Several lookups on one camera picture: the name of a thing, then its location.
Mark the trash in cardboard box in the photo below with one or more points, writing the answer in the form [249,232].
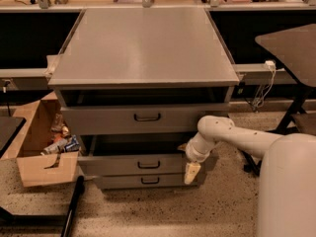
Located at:
[62,139]

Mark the dark side table right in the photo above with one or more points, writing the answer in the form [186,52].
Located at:
[293,56]

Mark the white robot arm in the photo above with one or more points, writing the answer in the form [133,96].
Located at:
[287,186]

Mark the grey drawer cabinet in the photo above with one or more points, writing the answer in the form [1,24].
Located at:
[137,56]

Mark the grey top drawer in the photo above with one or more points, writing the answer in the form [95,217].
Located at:
[134,119]

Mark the grey drawer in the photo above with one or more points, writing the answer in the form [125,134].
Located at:
[140,181]
[134,119]
[136,154]

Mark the white charger with cables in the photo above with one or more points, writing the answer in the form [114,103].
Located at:
[263,89]

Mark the grey bottom drawer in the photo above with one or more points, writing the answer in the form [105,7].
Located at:
[140,181]

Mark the brown cardboard box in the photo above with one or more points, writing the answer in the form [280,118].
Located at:
[32,139]

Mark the black table left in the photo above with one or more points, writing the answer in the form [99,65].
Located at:
[9,128]

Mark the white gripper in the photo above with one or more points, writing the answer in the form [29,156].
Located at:
[192,155]

